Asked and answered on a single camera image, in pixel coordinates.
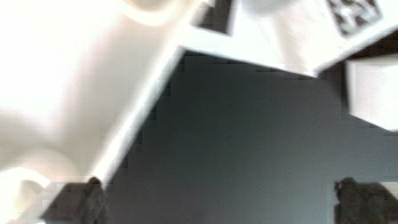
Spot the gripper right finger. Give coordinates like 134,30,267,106
335,177,398,224

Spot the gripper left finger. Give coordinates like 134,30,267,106
42,177,109,224

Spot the white square tabletop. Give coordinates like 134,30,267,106
0,0,239,224

